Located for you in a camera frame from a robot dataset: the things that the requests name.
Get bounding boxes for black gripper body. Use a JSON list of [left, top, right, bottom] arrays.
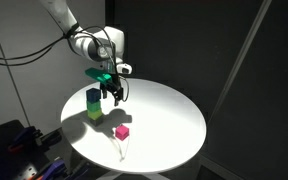
[[99, 74, 124, 95]]

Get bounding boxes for pink cube block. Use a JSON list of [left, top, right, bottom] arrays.
[[114, 123, 131, 142]]

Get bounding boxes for blue cube block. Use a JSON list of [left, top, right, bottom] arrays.
[[85, 87, 102, 104]]

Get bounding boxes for green cube block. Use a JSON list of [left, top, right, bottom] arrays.
[[86, 100, 102, 113]]

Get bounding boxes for yellow-green cube block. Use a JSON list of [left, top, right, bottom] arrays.
[[87, 108, 104, 121]]

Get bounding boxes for white table base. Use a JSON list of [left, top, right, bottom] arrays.
[[102, 170, 172, 180]]

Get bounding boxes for black perforated board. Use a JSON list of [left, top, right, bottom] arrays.
[[0, 119, 85, 180]]

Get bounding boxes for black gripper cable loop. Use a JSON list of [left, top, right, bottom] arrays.
[[118, 75, 131, 103]]

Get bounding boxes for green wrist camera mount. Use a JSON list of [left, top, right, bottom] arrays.
[[84, 67, 113, 84]]

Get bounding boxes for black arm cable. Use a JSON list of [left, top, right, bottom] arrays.
[[0, 31, 72, 62], [0, 34, 68, 67]]

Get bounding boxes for blue clamp with orange handle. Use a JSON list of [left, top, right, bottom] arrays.
[[29, 158, 68, 180]]

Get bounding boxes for blue clamp with red handle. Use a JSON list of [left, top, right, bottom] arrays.
[[6, 125, 44, 155]]

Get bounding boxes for grey metal frame strip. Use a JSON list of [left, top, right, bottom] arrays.
[[210, 0, 274, 122]]

